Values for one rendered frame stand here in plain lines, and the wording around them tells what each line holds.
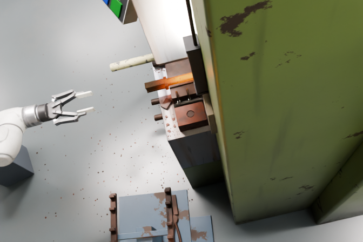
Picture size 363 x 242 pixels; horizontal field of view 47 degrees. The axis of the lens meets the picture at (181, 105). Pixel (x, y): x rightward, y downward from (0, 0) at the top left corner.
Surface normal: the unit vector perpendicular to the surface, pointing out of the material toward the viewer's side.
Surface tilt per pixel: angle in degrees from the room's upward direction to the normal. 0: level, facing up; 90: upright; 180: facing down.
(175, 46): 90
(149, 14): 90
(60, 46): 0
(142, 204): 0
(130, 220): 0
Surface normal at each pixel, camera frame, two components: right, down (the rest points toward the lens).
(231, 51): 0.20, 0.89
